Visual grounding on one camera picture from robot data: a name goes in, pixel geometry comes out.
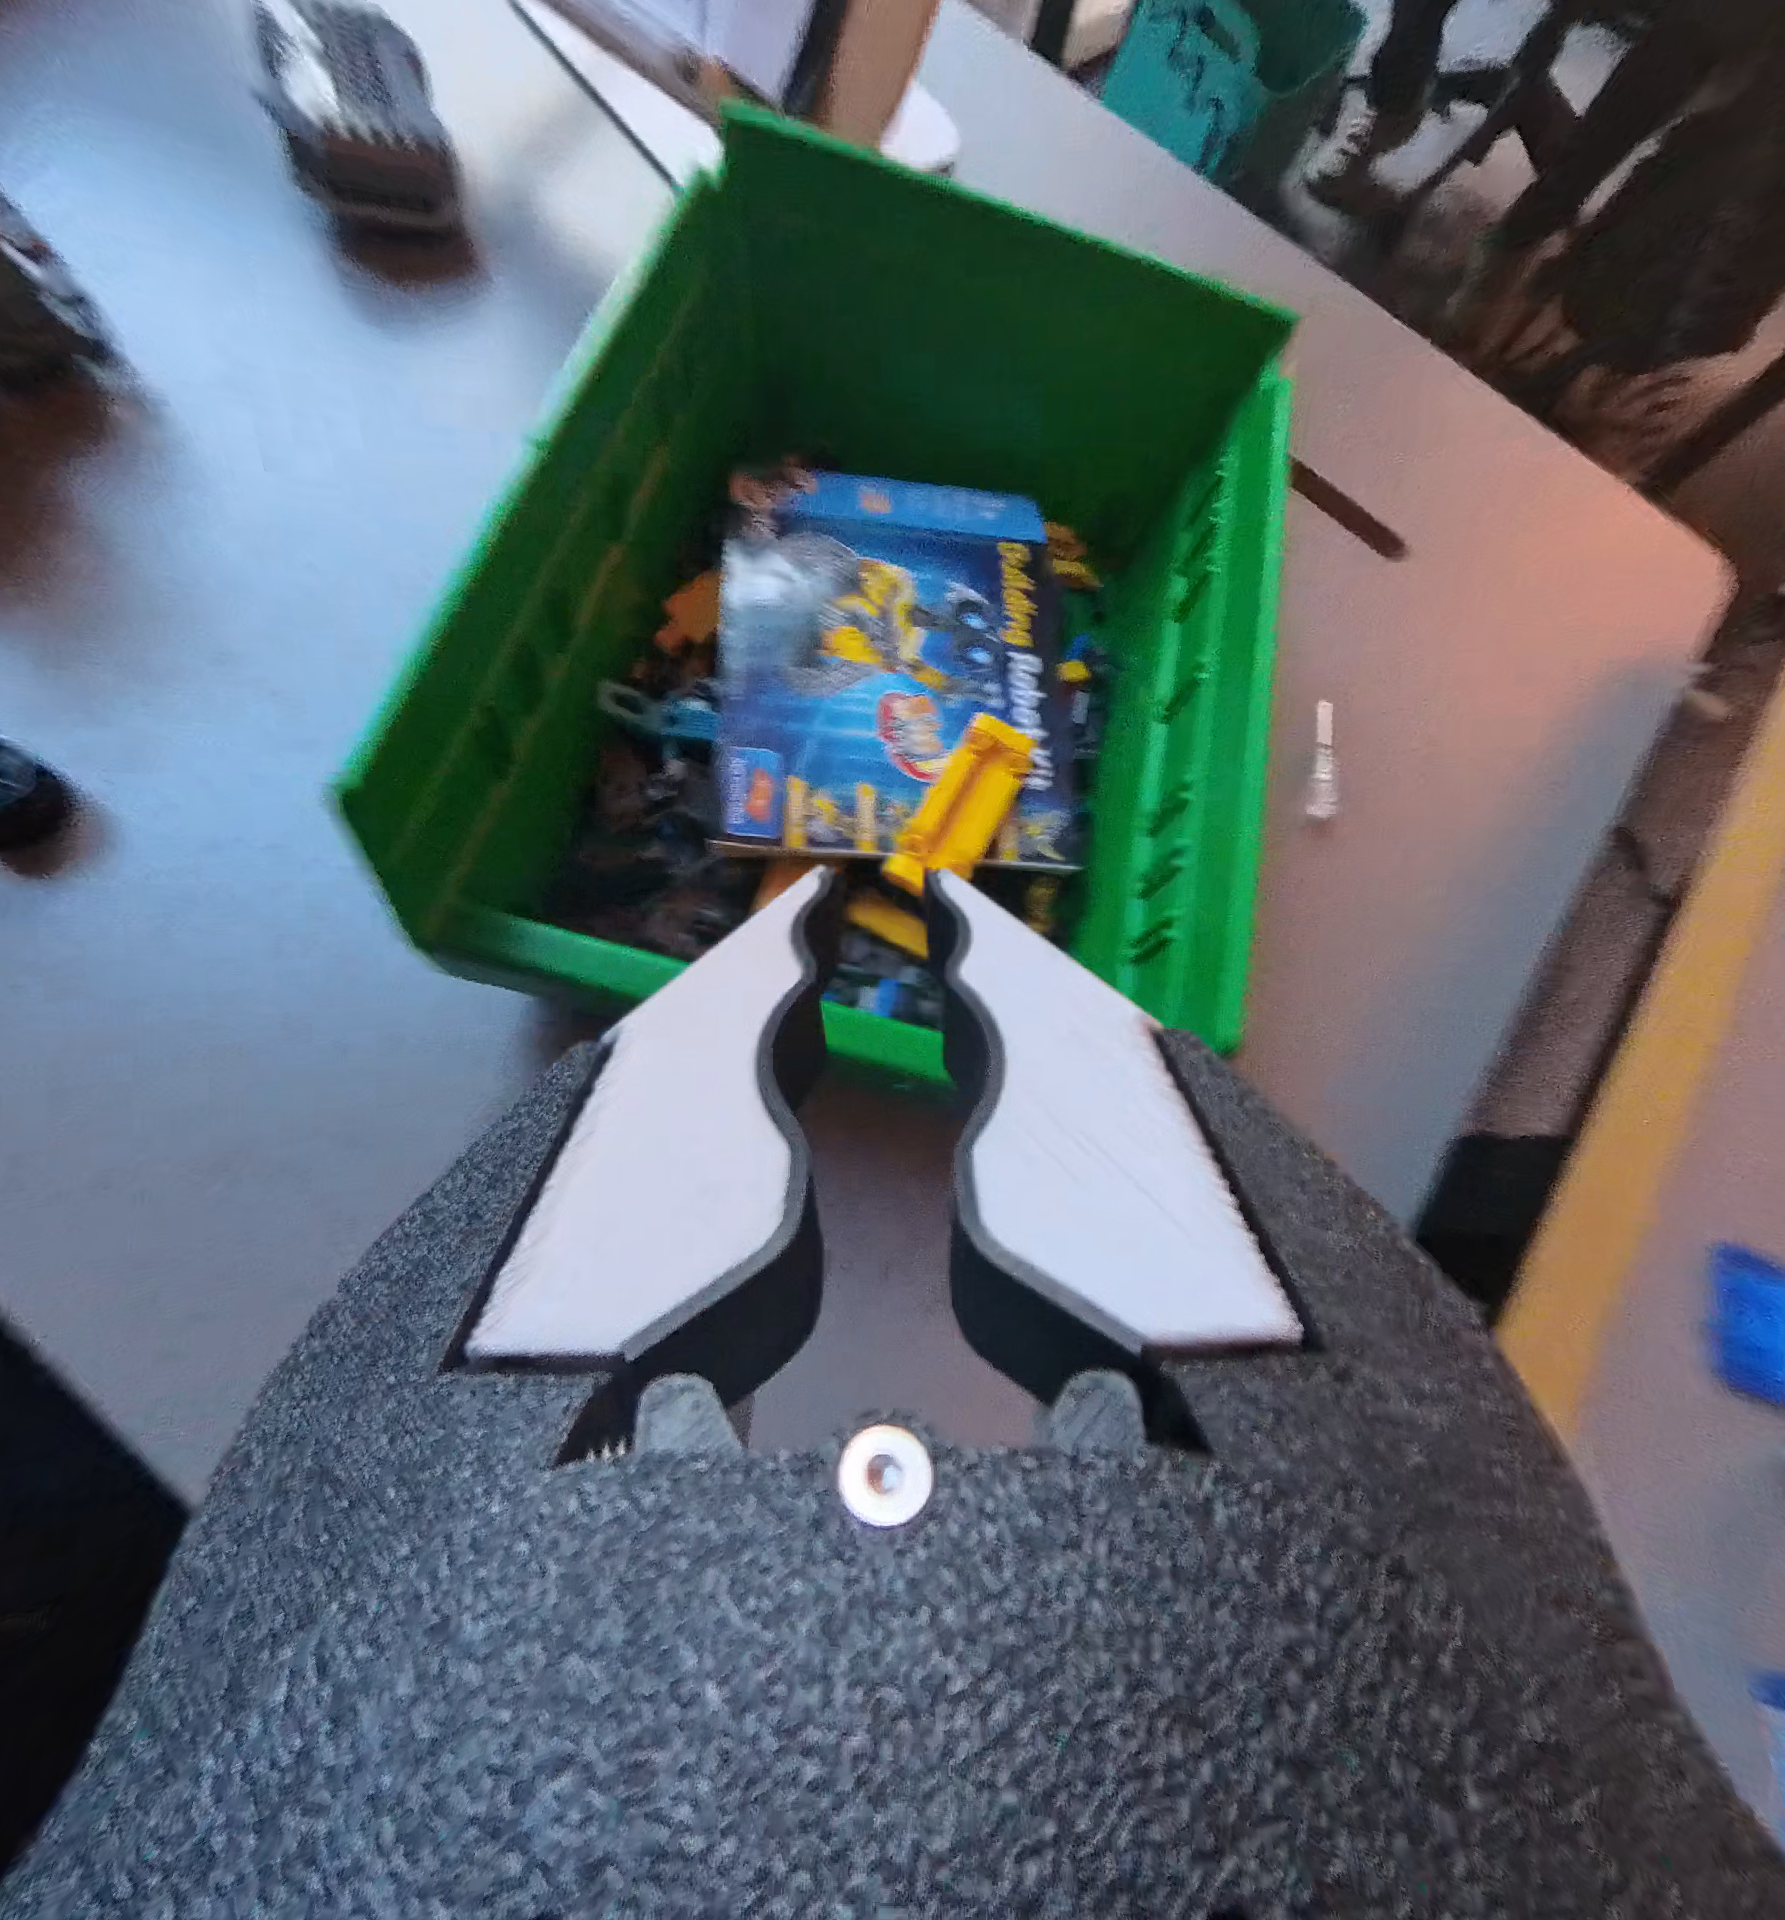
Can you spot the green plastic storage box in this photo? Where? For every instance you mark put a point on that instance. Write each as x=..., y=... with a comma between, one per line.
x=908, y=300

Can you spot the teal plastic bin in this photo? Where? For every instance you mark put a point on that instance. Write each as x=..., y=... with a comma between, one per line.
x=1222, y=75

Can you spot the yellow slotted building beam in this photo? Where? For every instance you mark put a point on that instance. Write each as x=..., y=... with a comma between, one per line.
x=967, y=793

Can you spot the pile of toy building pieces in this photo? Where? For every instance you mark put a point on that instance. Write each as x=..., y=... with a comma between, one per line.
x=652, y=810

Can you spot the yellow wooden beam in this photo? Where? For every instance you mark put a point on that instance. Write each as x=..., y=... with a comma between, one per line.
x=1657, y=1051

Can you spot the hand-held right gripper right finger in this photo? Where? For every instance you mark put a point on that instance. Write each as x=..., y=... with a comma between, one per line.
x=1117, y=1184

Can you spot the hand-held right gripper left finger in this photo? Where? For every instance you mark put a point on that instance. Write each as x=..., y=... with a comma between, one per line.
x=652, y=1184

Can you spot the clear plastic building pin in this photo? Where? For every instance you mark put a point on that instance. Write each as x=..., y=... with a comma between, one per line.
x=1320, y=766

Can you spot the blue toy set carton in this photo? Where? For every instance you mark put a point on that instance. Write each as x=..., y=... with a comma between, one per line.
x=892, y=661

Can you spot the black flat building strip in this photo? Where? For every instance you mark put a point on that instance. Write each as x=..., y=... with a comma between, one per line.
x=1350, y=510

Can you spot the yellow grey toy robot model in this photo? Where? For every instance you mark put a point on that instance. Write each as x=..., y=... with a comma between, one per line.
x=6, y=284

